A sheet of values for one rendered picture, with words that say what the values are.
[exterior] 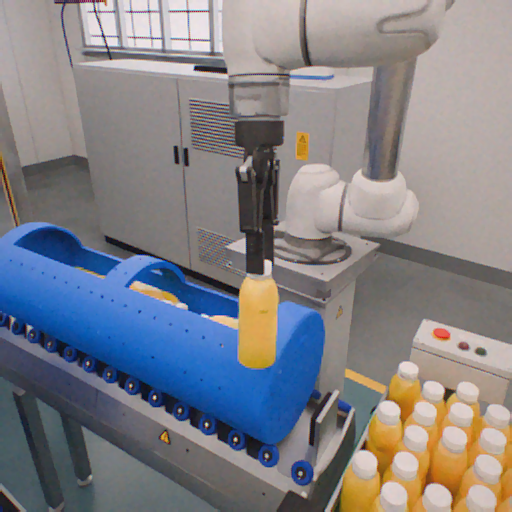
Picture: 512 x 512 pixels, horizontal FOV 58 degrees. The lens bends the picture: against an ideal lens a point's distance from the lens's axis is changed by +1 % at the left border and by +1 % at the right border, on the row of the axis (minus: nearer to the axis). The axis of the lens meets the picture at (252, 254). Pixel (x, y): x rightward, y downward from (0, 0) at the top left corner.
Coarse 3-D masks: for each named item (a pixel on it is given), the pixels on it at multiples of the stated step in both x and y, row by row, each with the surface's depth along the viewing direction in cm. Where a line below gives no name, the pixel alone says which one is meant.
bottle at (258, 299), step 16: (256, 288) 73; (272, 288) 74; (240, 304) 76; (256, 304) 74; (272, 304) 74; (240, 320) 76; (256, 320) 75; (272, 320) 76; (240, 336) 77; (256, 336) 75; (272, 336) 77; (240, 352) 78; (256, 352) 76; (272, 352) 78; (256, 368) 77
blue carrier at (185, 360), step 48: (0, 240) 124; (48, 240) 137; (0, 288) 120; (48, 288) 111; (96, 288) 105; (192, 288) 121; (96, 336) 103; (144, 336) 96; (192, 336) 91; (288, 336) 85; (192, 384) 91; (240, 384) 85; (288, 384) 91; (288, 432) 98
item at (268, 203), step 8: (272, 160) 70; (272, 168) 71; (272, 176) 71; (272, 184) 72; (264, 192) 73; (272, 192) 74; (264, 200) 74; (272, 200) 74; (264, 208) 74; (272, 208) 74; (272, 216) 75; (272, 224) 75
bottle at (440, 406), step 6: (420, 396) 95; (414, 402) 97; (426, 402) 94; (432, 402) 93; (438, 402) 93; (444, 402) 94; (414, 408) 96; (438, 408) 93; (444, 408) 94; (438, 414) 93; (444, 414) 94; (438, 420) 94
